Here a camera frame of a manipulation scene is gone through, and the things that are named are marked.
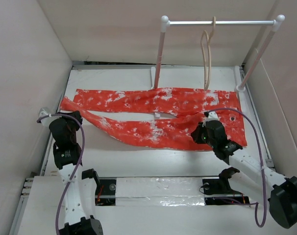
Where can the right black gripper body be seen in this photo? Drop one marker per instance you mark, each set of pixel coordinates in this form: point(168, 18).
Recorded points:
point(202, 136)

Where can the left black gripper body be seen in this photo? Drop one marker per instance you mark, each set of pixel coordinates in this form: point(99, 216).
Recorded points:
point(74, 125)

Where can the red white tie-dye trousers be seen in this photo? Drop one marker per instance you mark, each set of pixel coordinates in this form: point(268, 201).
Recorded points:
point(185, 105)

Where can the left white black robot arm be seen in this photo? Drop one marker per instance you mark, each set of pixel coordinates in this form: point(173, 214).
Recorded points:
point(75, 211)

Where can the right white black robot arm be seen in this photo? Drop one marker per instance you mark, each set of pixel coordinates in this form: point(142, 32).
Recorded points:
point(276, 192)

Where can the beige wooden clothes hanger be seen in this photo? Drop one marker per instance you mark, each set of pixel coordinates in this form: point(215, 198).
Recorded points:
point(205, 43)

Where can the white clothes rack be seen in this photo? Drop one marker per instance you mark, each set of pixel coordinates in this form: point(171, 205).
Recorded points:
point(166, 23)

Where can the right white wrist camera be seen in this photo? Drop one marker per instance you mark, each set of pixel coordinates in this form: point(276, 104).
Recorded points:
point(210, 116)

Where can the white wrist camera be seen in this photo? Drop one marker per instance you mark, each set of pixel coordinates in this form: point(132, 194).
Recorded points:
point(45, 116)
point(210, 116)

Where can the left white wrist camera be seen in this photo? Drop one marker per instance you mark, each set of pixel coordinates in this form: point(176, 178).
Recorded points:
point(45, 116)

